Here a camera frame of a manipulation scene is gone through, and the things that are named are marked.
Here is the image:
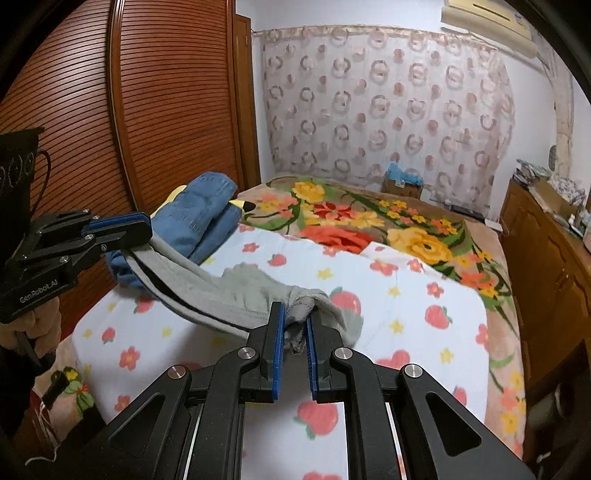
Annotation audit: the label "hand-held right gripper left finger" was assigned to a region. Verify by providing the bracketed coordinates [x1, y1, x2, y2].
[104, 302, 284, 480]

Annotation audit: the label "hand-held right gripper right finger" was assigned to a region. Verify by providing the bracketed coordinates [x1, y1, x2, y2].
[305, 316, 532, 480]

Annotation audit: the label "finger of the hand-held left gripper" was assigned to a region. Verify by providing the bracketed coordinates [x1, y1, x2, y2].
[14, 225, 153, 278]
[30, 209, 153, 250]

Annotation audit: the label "grey garment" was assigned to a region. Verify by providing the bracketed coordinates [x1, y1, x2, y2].
[124, 235, 363, 354]

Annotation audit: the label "person's left hand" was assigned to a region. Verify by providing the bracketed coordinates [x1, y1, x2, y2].
[16, 302, 63, 367]

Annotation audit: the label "blue jeans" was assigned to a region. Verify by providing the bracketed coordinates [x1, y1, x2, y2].
[105, 172, 243, 291]

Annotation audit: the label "white flower print bedsheet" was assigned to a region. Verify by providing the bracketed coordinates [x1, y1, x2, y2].
[74, 226, 490, 480]

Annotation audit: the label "wooden louvred wardrobe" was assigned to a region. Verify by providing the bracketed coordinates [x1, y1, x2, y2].
[0, 0, 262, 333]

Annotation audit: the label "brown floral blanket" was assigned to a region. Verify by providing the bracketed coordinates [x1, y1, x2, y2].
[32, 174, 527, 462]

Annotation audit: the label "small cardboard box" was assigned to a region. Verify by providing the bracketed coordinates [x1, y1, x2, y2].
[383, 178, 423, 200]

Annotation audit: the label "blue plastic bag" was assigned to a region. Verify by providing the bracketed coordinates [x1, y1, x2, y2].
[387, 162, 423, 185]

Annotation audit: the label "wooden cabinet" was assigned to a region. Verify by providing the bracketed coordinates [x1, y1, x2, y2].
[500, 178, 591, 407]

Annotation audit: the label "open cardboard box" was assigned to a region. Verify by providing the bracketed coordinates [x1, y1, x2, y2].
[529, 180, 578, 217]

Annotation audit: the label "stack of papers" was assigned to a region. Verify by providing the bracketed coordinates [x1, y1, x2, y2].
[515, 159, 550, 183]

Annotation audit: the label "beige window drape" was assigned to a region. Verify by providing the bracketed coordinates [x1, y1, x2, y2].
[545, 46, 575, 178]

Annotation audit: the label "beige air conditioner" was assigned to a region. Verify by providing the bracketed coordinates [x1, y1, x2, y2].
[441, 0, 539, 58]

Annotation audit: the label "ring pattern curtain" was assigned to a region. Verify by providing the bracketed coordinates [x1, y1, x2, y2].
[256, 27, 515, 197]

